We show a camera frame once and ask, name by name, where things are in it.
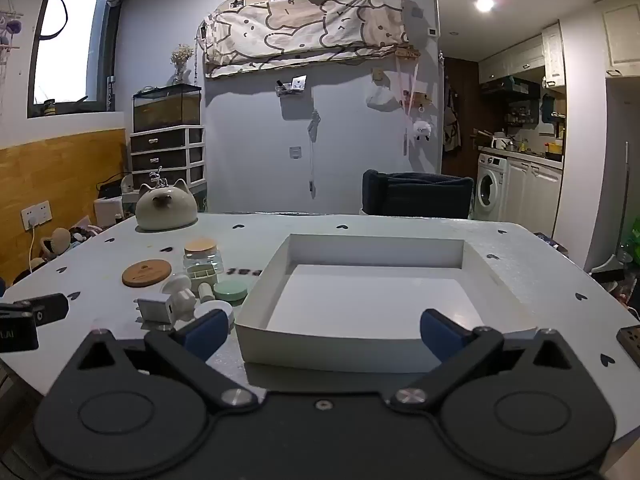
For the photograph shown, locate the white plastic bag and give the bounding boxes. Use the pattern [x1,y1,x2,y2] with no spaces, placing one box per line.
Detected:
[365,80,403,111]

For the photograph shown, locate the round white case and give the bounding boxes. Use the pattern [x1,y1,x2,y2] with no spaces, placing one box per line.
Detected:
[192,301,235,332]

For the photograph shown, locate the hanging white cable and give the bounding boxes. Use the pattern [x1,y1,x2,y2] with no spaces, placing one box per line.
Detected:
[306,109,321,199]

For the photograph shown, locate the brown plush toy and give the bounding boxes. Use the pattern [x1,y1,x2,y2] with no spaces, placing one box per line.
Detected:
[40,227,74,261]

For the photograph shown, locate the white suction cup knob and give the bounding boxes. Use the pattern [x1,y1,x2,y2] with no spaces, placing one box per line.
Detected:
[160,272,197,312]

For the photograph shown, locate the blue printed box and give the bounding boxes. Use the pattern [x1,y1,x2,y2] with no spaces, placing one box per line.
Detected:
[534,232,571,256]

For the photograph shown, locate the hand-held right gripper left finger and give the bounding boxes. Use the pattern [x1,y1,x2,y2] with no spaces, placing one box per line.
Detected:
[75,309,259,413]

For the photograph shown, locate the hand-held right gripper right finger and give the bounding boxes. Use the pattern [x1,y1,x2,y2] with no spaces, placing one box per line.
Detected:
[390,308,576,411]

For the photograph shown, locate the dark range hood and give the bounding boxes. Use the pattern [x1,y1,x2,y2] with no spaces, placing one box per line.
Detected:
[481,76,541,99]

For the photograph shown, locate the thin metal pole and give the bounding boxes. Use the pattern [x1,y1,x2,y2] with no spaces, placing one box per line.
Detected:
[622,142,630,256]

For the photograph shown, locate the hanging apron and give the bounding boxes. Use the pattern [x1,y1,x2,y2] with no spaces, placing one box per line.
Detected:
[442,84,461,154]

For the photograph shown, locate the round green lid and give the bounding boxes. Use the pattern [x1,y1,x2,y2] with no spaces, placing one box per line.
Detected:
[213,281,248,306]

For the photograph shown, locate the white storage bin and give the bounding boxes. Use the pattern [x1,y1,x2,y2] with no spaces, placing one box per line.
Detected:
[94,196,126,231]

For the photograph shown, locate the white kitchen cabinets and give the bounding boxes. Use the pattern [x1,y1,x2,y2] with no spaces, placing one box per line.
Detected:
[477,21,567,88]
[505,155,564,229]

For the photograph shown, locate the dark blue chair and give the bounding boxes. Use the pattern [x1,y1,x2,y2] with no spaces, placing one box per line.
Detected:
[361,169,475,219]

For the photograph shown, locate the wall power outlet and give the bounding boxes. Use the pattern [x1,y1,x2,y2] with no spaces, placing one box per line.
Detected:
[21,200,53,231]

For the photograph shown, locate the round cork coaster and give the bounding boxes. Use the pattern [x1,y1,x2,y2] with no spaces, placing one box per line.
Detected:
[122,259,172,289]

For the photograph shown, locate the white shallow cardboard box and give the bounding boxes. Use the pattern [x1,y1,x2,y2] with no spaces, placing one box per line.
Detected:
[235,233,541,376]

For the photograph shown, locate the white upper kitchen cabinets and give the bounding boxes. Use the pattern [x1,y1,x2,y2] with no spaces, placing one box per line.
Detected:
[477,21,567,88]

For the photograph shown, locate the glass fish tank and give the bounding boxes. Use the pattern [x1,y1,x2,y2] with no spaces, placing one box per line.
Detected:
[132,84,203,133]

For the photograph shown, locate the green bag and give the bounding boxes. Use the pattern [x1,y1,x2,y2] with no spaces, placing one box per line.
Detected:
[620,215,640,266]

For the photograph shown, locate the white lower kitchen cabinets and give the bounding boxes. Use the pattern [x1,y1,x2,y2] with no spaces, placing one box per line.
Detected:
[505,155,564,229]

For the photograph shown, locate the white drawer cabinet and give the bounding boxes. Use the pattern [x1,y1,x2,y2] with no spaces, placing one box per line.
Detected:
[130,125,207,197]

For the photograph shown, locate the clear plastic case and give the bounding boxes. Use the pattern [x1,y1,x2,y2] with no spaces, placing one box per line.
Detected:
[183,253,224,276]

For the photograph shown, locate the cat-shaped ceramic pot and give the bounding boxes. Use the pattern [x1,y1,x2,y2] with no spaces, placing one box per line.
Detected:
[136,178,197,232]

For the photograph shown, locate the white washing machine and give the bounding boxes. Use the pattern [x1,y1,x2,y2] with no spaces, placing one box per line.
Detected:
[474,152,509,221]

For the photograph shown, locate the window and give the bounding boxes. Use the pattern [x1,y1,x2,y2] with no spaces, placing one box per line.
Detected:
[27,0,124,119]

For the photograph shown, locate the dark power strip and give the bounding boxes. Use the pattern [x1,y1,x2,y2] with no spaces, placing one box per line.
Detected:
[616,324,640,367]

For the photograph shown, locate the dried flowers in vase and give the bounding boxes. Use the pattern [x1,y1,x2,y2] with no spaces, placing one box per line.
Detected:
[171,43,195,86]

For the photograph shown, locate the small wall shelf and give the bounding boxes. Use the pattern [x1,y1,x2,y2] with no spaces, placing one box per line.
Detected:
[275,75,307,96]

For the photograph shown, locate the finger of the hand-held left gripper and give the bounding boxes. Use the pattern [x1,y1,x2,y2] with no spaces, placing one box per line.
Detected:
[14,293,70,327]

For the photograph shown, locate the white charger plug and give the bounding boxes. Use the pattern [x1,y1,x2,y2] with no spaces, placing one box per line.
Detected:
[133,296,174,326]

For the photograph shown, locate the printed hanging blanket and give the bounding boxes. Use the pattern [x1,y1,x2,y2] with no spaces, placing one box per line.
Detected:
[201,0,411,79]

